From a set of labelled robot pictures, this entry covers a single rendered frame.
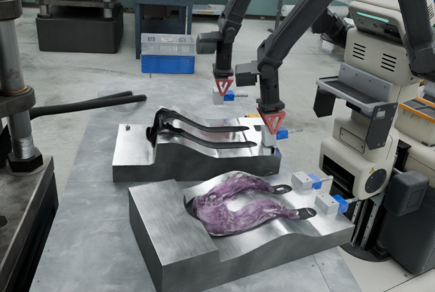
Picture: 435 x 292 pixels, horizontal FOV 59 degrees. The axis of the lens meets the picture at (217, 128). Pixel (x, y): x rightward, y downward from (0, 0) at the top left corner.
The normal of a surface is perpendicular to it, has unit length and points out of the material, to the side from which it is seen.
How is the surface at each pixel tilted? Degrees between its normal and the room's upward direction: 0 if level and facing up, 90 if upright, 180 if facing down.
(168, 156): 90
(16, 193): 0
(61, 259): 0
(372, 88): 90
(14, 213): 0
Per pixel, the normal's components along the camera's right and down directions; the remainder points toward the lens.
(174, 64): 0.17, 0.47
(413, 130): -0.89, 0.18
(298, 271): 0.08, -0.89
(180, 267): 0.43, 0.44
